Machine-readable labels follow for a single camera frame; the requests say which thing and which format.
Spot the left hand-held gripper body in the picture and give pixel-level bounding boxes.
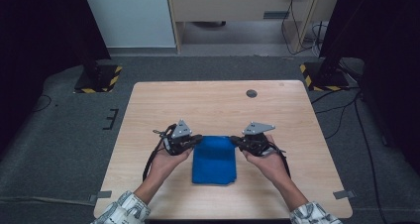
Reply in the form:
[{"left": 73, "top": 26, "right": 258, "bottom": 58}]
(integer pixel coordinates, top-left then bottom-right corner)
[{"left": 153, "top": 118, "right": 199, "bottom": 157}]

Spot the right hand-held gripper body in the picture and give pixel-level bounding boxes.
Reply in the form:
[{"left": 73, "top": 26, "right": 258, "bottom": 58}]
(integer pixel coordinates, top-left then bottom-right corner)
[{"left": 239, "top": 121, "right": 282, "bottom": 158}]

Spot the blue towel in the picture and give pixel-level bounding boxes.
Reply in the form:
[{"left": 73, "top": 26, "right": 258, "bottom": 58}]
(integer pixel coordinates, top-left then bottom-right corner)
[{"left": 191, "top": 135, "right": 238, "bottom": 186}]

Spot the person's left hand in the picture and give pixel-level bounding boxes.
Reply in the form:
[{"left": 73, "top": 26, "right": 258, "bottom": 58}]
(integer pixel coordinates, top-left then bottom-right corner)
[{"left": 150, "top": 146, "right": 194, "bottom": 182}]

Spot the person's right hand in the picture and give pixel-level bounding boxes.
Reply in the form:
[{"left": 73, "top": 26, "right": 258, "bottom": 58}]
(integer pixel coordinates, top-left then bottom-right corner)
[{"left": 242, "top": 134, "right": 290, "bottom": 187}]

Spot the black stand with striped base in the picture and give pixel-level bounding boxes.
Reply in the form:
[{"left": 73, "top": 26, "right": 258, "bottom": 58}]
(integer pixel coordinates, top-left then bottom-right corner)
[
  {"left": 72, "top": 35, "right": 124, "bottom": 94},
  {"left": 299, "top": 35, "right": 351, "bottom": 92}
]

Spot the grey tape strip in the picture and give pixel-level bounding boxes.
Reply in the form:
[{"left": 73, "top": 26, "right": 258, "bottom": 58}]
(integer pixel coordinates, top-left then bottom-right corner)
[
  {"left": 332, "top": 189, "right": 358, "bottom": 200},
  {"left": 87, "top": 190, "right": 113, "bottom": 204}
]

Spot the white cabinet panel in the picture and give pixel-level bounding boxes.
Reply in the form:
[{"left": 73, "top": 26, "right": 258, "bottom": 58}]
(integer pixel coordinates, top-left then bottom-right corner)
[{"left": 81, "top": 0, "right": 176, "bottom": 49}]

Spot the black curtain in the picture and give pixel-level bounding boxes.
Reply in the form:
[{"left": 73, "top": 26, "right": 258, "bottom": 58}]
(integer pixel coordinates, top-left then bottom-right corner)
[
  {"left": 0, "top": 0, "right": 112, "bottom": 154},
  {"left": 318, "top": 0, "right": 420, "bottom": 177}
]

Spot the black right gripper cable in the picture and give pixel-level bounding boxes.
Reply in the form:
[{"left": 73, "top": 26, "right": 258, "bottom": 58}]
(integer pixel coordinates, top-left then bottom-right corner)
[{"left": 267, "top": 140, "right": 292, "bottom": 179}]

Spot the long black floor cable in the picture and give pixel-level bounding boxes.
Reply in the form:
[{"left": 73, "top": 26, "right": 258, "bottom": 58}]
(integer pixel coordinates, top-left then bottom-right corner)
[{"left": 353, "top": 90, "right": 388, "bottom": 224}]

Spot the black hanging power cable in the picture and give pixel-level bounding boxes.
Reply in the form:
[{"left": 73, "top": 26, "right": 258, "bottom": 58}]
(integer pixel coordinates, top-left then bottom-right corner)
[{"left": 279, "top": 0, "right": 326, "bottom": 56}]

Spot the thin black floor cable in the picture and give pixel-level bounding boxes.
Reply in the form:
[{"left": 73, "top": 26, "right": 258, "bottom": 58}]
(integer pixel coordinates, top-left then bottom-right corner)
[{"left": 32, "top": 93, "right": 53, "bottom": 113}]

